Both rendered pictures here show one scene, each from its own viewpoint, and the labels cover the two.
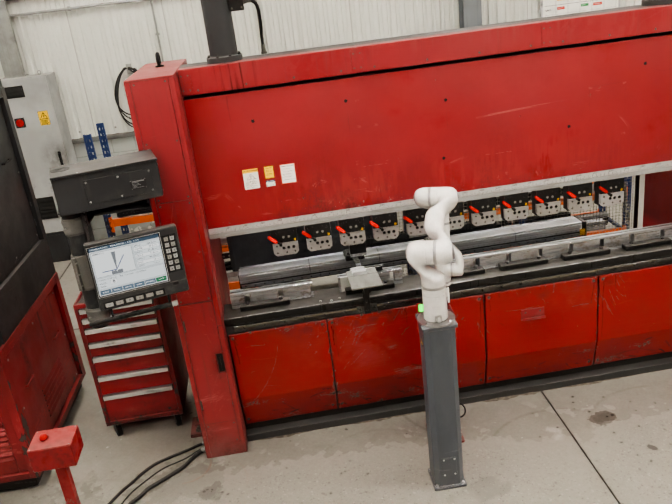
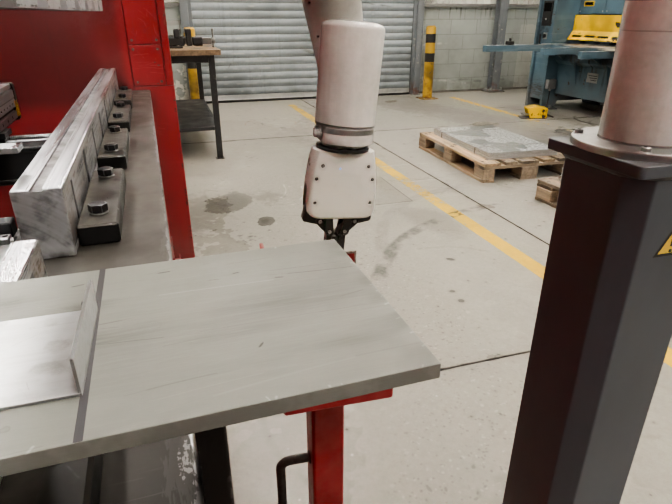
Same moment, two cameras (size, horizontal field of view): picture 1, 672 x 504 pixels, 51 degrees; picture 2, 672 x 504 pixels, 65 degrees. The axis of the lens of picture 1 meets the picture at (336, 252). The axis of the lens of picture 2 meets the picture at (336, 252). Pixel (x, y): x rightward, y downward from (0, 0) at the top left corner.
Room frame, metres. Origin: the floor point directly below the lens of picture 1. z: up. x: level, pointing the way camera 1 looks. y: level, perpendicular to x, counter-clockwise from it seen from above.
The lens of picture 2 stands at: (3.74, 0.15, 1.17)
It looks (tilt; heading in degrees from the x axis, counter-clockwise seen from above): 24 degrees down; 256
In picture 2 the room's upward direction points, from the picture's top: straight up
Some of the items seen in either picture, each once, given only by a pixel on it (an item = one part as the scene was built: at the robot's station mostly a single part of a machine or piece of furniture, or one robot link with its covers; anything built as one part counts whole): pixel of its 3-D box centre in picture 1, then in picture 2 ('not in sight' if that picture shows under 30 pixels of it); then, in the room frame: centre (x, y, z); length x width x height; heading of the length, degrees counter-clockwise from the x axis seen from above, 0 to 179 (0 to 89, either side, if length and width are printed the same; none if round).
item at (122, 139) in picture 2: (523, 263); (115, 147); (3.93, -1.14, 0.89); 0.30 x 0.05 x 0.03; 95
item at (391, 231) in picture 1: (384, 224); not in sight; (3.92, -0.31, 1.26); 0.15 x 0.09 x 0.17; 95
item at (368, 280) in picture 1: (363, 278); (177, 327); (3.76, -0.14, 1.00); 0.26 x 0.18 x 0.01; 5
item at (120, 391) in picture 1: (137, 352); not in sight; (4.14, 1.39, 0.50); 0.50 x 0.50 x 1.00; 5
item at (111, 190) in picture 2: (460, 273); (105, 201); (3.90, -0.74, 0.89); 0.30 x 0.05 x 0.03; 95
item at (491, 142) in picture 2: not in sight; (490, 140); (1.34, -3.92, 0.17); 0.99 x 0.63 x 0.05; 91
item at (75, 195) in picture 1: (121, 243); not in sight; (3.39, 1.08, 1.53); 0.51 x 0.25 x 0.85; 109
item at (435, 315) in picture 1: (434, 302); (659, 77); (3.14, -0.46, 1.09); 0.19 x 0.19 x 0.18
